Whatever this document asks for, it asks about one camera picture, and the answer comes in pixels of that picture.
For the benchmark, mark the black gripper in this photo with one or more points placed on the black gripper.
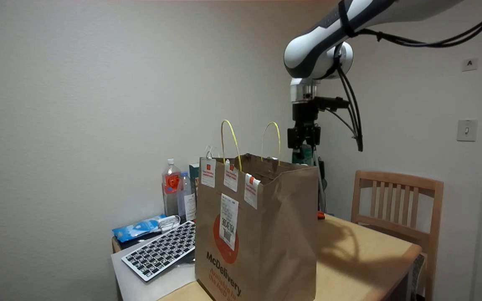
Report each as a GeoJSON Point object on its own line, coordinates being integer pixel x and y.
{"type": "Point", "coordinates": [303, 122]}

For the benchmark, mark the green can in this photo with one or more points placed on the green can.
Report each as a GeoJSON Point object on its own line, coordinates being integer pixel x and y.
{"type": "Point", "coordinates": [307, 154]}

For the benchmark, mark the brown paper bag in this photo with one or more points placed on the brown paper bag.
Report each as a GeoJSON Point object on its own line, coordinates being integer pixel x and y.
{"type": "Point", "coordinates": [275, 234]}

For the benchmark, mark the dark pole with red base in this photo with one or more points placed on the dark pole with red base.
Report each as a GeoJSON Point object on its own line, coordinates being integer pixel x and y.
{"type": "Point", "coordinates": [322, 189]}

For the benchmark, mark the wooden chair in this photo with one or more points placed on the wooden chair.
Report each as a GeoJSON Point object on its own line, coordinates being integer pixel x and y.
{"type": "Point", "coordinates": [400, 181]}

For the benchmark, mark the clear plastic bottle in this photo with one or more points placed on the clear plastic bottle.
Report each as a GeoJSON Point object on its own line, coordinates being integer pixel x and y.
{"type": "Point", "coordinates": [186, 194]}

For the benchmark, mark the red label plastic bottle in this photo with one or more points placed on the red label plastic bottle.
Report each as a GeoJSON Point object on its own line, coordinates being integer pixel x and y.
{"type": "Point", "coordinates": [171, 186]}

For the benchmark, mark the black white keyboard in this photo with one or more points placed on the black white keyboard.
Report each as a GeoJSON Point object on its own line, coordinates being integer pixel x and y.
{"type": "Point", "coordinates": [159, 251]}

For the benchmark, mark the blue tissue pack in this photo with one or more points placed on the blue tissue pack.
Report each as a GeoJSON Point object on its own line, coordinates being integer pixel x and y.
{"type": "Point", "coordinates": [141, 228]}

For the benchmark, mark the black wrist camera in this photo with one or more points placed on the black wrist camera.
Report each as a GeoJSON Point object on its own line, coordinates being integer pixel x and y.
{"type": "Point", "coordinates": [330, 102]}

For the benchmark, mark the white light switch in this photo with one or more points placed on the white light switch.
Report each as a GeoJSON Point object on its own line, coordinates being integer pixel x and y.
{"type": "Point", "coordinates": [465, 131]}

